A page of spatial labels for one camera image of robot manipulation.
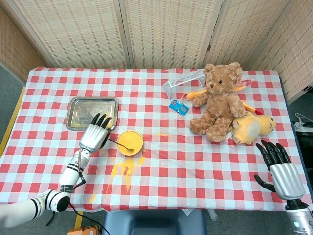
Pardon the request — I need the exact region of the silver black robot left hand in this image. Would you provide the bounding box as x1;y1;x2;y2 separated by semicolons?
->
79;113;113;154

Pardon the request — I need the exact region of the silver black robot right hand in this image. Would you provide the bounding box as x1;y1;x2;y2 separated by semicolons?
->
253;139;307;201

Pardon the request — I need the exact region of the dark metal spoon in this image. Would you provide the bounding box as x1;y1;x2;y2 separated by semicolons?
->
107;138;134;151

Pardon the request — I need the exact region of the yellow powder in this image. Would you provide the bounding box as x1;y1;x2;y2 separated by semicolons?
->
110;156;147;193

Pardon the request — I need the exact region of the cream ceramic bowl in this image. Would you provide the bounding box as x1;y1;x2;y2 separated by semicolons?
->
116;130;144;157

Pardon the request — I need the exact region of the stainless steel rectangular tray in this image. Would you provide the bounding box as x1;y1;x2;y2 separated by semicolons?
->
65;96;120;132

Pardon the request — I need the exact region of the black equipment case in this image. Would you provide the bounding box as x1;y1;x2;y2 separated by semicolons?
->
294;128;313;172

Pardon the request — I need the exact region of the yellow plush toy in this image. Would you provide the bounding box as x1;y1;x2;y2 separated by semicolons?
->
229;111;277;145

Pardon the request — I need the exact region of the orange rubber chicken toy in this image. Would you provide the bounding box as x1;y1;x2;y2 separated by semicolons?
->
241;100;264;116
182;78;254;101

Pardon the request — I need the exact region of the red white checkered tablecloth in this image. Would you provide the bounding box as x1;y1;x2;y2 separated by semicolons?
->
0;66;313;212

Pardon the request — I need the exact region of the blue card package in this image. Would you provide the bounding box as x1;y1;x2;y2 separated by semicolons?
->
168;99;189;116

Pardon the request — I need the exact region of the orange box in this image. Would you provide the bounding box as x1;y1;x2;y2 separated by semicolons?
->
67;226;101;235

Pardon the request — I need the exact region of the brown teddy bear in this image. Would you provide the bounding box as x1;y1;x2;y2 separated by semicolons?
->
189;61;246;143

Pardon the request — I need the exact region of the woven bamboo folding screen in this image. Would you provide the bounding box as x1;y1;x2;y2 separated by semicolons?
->
0;0;313;105

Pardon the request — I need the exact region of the silver mesh metal rack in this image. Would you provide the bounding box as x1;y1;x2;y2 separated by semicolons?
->
162;68;208;100

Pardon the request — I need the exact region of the blue padded chair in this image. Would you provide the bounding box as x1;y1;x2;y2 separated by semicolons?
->
101;209;207;235

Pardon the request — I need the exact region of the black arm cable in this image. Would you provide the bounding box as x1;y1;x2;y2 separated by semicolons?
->
69;172;111;235

